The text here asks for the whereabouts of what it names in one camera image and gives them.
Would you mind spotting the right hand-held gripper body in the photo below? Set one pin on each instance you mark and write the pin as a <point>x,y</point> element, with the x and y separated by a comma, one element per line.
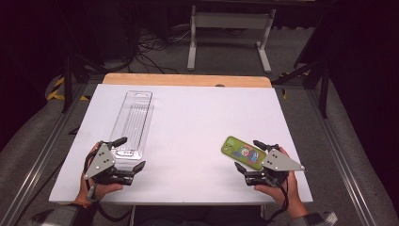
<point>279,162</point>

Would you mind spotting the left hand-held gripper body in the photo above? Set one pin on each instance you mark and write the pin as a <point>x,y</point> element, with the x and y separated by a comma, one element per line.
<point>101,159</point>

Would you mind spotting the green phone case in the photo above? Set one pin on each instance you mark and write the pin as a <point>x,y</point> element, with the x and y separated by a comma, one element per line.
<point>241,152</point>

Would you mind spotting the clear plastic tray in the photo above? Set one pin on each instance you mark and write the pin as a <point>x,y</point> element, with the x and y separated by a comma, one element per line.
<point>134,124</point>

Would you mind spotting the person's left hand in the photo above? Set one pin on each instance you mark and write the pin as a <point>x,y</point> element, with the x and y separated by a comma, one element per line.
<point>102,190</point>

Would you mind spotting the person's right hand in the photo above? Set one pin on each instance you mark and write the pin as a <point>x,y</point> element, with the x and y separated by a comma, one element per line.
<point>287,196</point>

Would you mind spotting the black metal stand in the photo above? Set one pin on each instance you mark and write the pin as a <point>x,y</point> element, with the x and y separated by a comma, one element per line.
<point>67,81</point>
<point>324,91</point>

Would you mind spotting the yellow black hazard tape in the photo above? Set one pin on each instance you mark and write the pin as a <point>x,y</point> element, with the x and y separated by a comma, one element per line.
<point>55,91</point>

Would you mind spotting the white metal stand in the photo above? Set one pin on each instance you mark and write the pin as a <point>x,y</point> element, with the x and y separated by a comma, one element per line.
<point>232,20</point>

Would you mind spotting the aluminium floor rail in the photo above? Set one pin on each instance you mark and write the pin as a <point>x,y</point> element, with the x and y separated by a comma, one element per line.
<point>40,157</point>
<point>342,150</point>

